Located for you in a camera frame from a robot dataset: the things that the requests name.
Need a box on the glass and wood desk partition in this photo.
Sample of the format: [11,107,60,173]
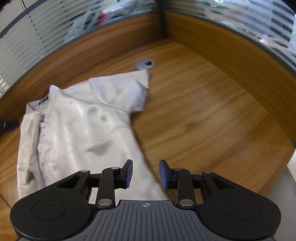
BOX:
[0,0,162,121]
[164,0,296,149]

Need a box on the grey round cable grommet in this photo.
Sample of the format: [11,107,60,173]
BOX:
[135,59,156,70]

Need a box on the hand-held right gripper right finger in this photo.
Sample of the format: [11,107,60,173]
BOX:
[159,159,236,207]

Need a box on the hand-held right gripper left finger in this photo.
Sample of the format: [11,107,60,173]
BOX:
[56,159,134,207]

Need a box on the cream satin shirt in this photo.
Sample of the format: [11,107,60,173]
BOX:
[16,70,170,201]

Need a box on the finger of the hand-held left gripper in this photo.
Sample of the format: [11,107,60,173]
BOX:
[0,119,21,135]

